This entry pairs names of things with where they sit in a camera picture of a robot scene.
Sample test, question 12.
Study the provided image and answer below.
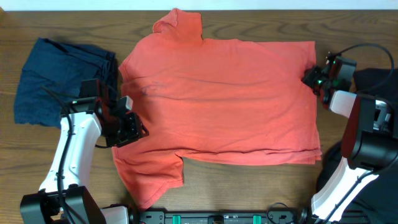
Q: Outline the red orange t-shirt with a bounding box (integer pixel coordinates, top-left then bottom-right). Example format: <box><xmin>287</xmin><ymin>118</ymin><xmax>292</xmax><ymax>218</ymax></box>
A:
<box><xmin>113</xmin><ymin>9</ymin><xmax>322</xmax><ymax>209</ymax></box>

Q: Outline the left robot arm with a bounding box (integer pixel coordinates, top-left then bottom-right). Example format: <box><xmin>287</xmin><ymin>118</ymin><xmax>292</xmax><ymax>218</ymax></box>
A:
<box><xmin>20</xmin><ymin>79</ymin><xmax>149</xmax><ymax>223</ymax></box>

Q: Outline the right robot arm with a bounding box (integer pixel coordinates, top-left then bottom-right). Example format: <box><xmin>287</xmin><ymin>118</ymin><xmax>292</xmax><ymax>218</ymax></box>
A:
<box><xmin>295</xmin><ymin>53</ymin><xmax>397</xmax><ymax>223</ymax></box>

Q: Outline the folded navy blue garment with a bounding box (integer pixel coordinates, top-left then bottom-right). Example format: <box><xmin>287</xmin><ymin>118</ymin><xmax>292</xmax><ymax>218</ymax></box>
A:
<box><xmin>14</xmin><ymin>38</ymin><xmax>118</xmax><ymax>128</ymax></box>

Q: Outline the black garment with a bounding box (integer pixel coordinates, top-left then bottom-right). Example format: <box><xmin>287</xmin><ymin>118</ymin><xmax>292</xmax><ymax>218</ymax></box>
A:
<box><xmin>310</xmin><ymin>68</ymin><xmax>397</xmax><ymax>223</ymax></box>

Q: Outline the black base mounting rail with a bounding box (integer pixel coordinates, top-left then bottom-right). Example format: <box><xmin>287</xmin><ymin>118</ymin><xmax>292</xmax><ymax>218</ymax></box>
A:
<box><xmin>130</xmin><ymin>202</ymin><xmax>313</xmax><ymax>224</ymax></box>

